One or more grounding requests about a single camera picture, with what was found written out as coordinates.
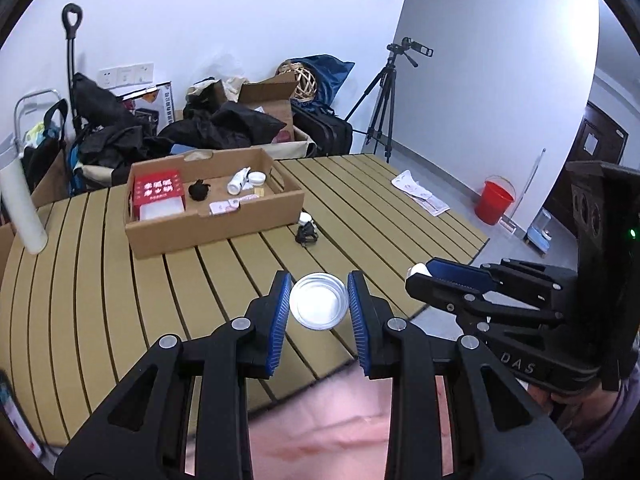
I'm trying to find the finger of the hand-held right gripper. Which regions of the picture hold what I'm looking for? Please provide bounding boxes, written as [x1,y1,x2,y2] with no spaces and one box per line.
[405,275,566,327]
[425,257,578,306]

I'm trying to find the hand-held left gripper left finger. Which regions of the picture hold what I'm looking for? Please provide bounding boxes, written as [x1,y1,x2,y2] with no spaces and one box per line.
[54,270,293,480]

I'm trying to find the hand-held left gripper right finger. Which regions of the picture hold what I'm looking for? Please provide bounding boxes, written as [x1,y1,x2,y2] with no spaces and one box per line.
[346,270,586,480]

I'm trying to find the white jar lid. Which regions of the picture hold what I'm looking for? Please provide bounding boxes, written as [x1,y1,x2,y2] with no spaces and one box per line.
[289,272,349,331]

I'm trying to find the black clip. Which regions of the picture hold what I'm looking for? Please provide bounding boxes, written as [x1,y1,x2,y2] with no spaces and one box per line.
[295,222,321,247]

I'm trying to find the shallow cardboard tray box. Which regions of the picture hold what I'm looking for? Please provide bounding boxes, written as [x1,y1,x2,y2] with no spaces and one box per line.
[125,147,306,260]

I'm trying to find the pink printed packet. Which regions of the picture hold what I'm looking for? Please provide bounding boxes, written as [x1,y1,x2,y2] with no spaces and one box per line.
[209,195,261,216]

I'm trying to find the small white bottle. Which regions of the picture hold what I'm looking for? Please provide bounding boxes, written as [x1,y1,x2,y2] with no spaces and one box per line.
[226,167,251,196]

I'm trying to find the red printed box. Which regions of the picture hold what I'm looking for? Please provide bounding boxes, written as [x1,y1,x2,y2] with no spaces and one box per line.
[131,169,187,211]

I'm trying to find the person's right forearm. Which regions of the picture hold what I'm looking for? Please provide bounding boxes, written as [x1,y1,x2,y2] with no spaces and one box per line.
[565,360,640,466]

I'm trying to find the blue and white appliance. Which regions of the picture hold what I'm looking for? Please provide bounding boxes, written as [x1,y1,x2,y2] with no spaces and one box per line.
[525,210,555,256]

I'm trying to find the red bucket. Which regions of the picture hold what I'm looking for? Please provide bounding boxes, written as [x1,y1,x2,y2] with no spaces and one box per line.
[474,175,517,226]

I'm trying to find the white mop stick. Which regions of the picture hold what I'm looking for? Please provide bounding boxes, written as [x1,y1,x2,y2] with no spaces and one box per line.
[515,149,547,226]

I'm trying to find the pink clothing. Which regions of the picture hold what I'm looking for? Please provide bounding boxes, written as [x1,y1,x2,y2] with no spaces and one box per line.
[185,367,451,480]

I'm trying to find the dark wooden door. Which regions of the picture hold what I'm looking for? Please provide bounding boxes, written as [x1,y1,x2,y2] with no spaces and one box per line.
[542,101,630,236]

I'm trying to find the black suitcase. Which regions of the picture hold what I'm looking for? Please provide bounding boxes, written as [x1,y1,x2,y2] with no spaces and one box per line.
[291,102,353,157]

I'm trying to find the black clothes pile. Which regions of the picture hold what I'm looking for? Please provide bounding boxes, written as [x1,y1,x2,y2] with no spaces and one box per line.
[160,101,288,151]

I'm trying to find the black tripod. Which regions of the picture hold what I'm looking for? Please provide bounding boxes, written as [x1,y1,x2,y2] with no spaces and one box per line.
[344,55,401,163]

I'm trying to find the open cardboard box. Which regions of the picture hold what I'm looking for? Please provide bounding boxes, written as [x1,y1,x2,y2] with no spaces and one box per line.
[237,71,301,146]

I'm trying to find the wicker ball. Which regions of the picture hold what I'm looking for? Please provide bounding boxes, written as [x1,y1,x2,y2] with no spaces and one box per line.
[277,60,318,103]

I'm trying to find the blue bag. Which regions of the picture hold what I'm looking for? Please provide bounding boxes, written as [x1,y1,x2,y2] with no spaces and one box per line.
[295,54,356,111]

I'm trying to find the white printed carton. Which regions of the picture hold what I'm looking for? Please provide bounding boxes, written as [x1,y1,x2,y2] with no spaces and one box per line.
[122,81,176,136]

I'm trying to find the black jacket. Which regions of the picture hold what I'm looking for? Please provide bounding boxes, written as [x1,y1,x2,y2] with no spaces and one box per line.
[72,72,173,171]

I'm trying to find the white paper roll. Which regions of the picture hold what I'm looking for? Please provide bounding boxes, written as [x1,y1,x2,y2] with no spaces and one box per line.
[0,145,49,255]

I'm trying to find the black tote bag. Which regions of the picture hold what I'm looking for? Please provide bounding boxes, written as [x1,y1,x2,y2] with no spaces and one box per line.
[22,99,73,196]

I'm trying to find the black camera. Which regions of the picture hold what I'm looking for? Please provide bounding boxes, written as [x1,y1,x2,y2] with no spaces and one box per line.
[386,36,434,68]

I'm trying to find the white wall outlets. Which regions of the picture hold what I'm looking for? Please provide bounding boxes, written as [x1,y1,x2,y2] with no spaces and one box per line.
[97,63,154,88]

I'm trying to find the metal stool frame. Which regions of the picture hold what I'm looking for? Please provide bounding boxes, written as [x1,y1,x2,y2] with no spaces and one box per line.
[13,89,68,151]

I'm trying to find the black trolley handle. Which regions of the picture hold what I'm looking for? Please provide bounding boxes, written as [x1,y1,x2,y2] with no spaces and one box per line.
[62,3,83,126]

